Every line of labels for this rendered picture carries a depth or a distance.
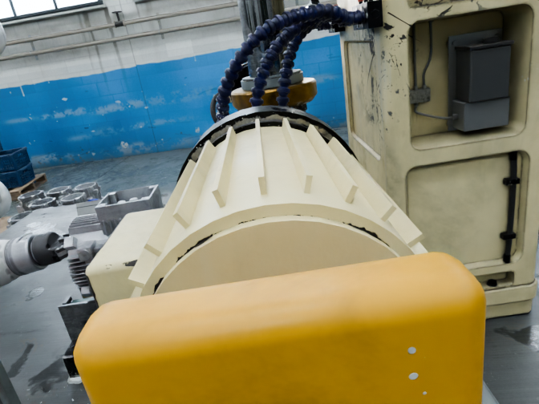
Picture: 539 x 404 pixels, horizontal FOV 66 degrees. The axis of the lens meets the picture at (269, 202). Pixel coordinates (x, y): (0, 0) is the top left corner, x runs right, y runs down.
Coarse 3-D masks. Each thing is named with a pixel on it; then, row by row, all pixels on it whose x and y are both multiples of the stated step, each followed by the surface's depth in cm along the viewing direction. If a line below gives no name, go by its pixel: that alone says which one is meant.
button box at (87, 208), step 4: (92, 200) 118; (96, 200) 117; (100, 200) 117; (76, 204) 118; (80, 204) 117; (84, 204) 117; (88, 204) 117; (92, 204) 117; (96, 204) 117; (80, 208) 117; (84, 208) 117; (88, 208) 117; (92, 208) 117; (80, 212) 117; (84, 212) 117; (88, 212) 117; (92, 212) 117
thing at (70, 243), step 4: (164, 204) 102; (68, 236) 91; (72, 236) 91; (64, 240) 91; (68, 240) 91; (72, 240) 90; (76, 240) 92; (64, 244) 90; (68, 244) 90; (72, 244) 90; (76, 244) 92; (68, 248) 91; (72, 248) 91; (76, 248) 92; (84, 288) 95; (88, 288) 95; (84, 292) 94; (88, 292) 94; (84, 296) 96; (88, 296) 96
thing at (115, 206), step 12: (108, 192) 99; (120, 192) 99; (132, 192) 99; (144, 192) 99; (156, 192) 97; (108, 204) 97; (120, 204) 90; (132, 204) 90; (144, 204) 90; (156, 204) 95; (108, 216) 91; (120, 216) 91; (108, 228) 92
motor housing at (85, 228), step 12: (84, 216) 97; (96, 216) 95; (72, 228) 93; (84, 228) 93; (96, 228) 93; (84, 240) 92; (96, 240) 92; (72, 252) 92; (96, 252) 91; (72, 264) 91; (84, 264) 90; (84, 276) 91
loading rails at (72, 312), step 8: (80, 288) 106; (64, 304) 97; (72, 304) 95; (80, 304) 95; (88, 304) 95; (64, 312) 96; (72, 312) 96; (80, 312) 96; (88, 312) 96; (64, 320) 96; (72, 320) 96; (80, 320) 97; (72, 328) 97; (80, 328) 97; (72, 336) 98
